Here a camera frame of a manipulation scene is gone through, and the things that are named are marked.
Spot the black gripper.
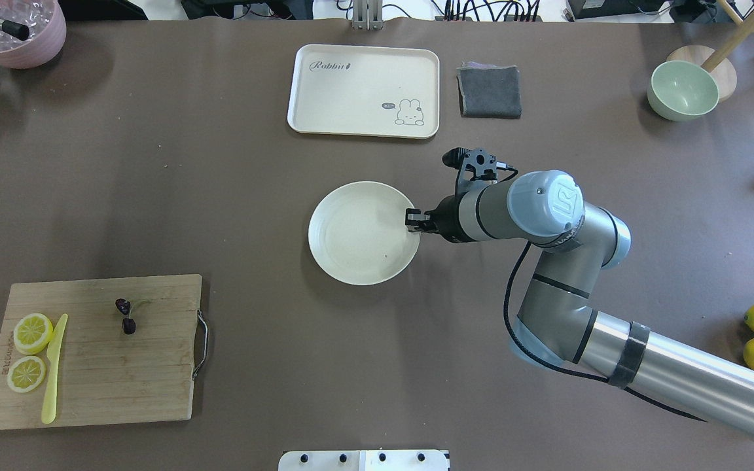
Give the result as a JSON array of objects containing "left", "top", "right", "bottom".
[{"left": 406, "top": 196, "right": 461, "bottom": 243}]

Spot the cream round plate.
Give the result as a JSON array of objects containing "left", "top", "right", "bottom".
[{"left": 308, "top": 181, "right": 421, "bottom": 286}]

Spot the dark red cherry pair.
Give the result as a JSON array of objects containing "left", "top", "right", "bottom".
[{"left": 115, "top": 298, "right": 151, "bottom": 335}]

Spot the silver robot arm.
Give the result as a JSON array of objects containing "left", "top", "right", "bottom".
[{"left": 404, "top": 169, "right": 754, "bottom": 440}]

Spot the cream rabbit tray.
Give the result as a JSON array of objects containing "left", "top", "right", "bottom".
[{"left": 287, "top": 44, "right": 440, "bottom": 139}]

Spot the grey folded cloth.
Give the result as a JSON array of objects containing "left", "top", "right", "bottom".
[{"left": 457, "top": 62, "right": 522, "bottom": 119}]

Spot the white control box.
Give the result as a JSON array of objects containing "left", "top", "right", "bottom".
[{"left": 278, "top": 448, "right": 451, "bottom": 470}]

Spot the mint green bowl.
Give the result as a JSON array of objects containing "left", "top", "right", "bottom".
[{"left": 647, "top": 60, "right": 720, "bottom": 122}]

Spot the round wooden stand base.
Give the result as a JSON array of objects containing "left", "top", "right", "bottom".
[{"left": 667, "top": 45, "right": 738, "bottom": 102}]

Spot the wooden stand pole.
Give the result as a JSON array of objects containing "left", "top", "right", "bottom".
[{"left": 701, "top": 1, "right": 754, "bottom": 73}]

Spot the upper lemon slice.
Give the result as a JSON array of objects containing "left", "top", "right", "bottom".
[{"left": 13, "top": 313, "right": 54, "bottom": 355}]

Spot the lemon slice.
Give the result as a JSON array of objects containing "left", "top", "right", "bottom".
[
  {"left": 7, "top": 356, "right": 46, "bottom": 393},
  {"left": 13, "top": 313, "right": 54, "bottom": 355}
]

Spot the pink bowl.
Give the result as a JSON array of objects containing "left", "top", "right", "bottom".
[{"left": 0, "top": 1, "right": 67, "bottom": 69}]

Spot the yellow plastic knife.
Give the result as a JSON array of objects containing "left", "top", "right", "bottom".
[{"left": 40, "top": 313, "right": 69, "bottom": 425}]

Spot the lower lemon slice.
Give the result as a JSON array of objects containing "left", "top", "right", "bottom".
[{"left": 7, "top": 356, "right": 46, "bottom": 393}]

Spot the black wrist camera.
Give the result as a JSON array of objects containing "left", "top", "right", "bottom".
[{"left": 442, "top": 147, "right": 518, "bottom": 183}]

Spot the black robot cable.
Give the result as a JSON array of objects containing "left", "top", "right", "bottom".
[{"left": 503, "top": 242, "right": 705, "bottom": 421}]

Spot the metal bracket at table edge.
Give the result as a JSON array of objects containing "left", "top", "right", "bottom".
[{"left": 351, "top": 0, "right": 384, "bottom": 31}]

